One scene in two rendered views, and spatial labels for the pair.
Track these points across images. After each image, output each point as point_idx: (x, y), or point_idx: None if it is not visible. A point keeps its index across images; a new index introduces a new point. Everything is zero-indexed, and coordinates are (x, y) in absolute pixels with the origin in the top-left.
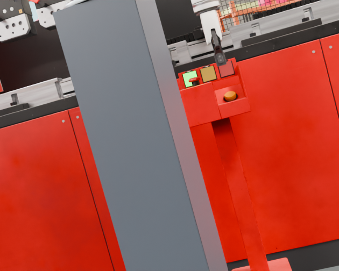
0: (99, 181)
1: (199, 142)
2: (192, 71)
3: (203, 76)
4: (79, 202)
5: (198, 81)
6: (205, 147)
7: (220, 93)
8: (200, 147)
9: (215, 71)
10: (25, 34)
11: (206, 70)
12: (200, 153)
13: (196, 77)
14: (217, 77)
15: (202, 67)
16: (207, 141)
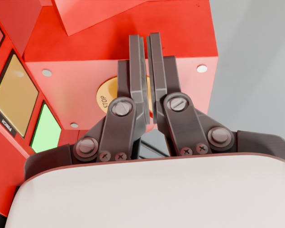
0: (74, 130)
1: (3, 22)
2: (35, 152)
3: (30, 107)
4: (85, 130)
5: (42, 107)
6: (2, 3)
7: (87, 9)
8: (6, 14)
9: None
10: None
11: (16, 111)
12: (12, 10)
13: (150, 119)
14: (11, 53)
15: (15, 135)
16: None
